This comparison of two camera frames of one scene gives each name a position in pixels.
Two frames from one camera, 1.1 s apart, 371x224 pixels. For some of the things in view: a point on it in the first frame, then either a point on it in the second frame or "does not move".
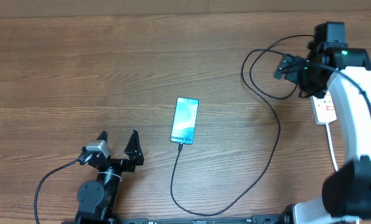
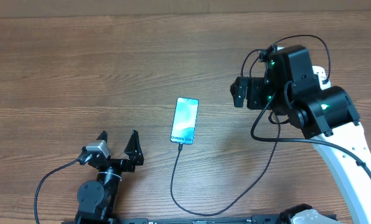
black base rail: (262, 219) does not move
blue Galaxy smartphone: (185, 121) does not move
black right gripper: (317, 89) to (254, 85)
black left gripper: (136, 157) does not move
